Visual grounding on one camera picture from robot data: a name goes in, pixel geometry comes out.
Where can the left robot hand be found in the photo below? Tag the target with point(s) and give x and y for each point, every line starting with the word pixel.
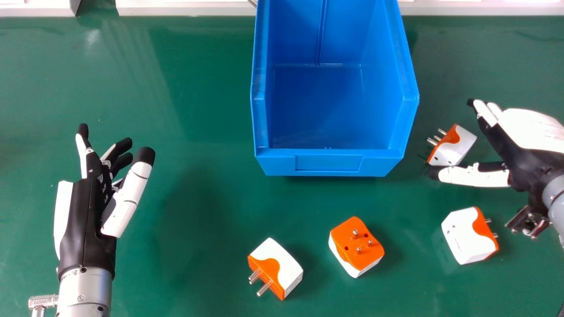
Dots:
pixel 86 220

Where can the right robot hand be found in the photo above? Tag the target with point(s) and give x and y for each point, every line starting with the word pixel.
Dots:
pixel 524 149

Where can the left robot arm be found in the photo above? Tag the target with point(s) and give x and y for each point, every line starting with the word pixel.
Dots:
pixel 79 293

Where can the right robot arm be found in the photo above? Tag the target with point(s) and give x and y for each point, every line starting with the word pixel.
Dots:
pixel 548 207

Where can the white-and-orange plug adapter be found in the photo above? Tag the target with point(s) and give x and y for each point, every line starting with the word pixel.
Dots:
pixel 468 235
pixel 450 146
pixel 275 268
pixel 356 245

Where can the blue plastic bin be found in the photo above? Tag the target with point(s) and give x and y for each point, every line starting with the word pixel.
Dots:
pixel 328 92

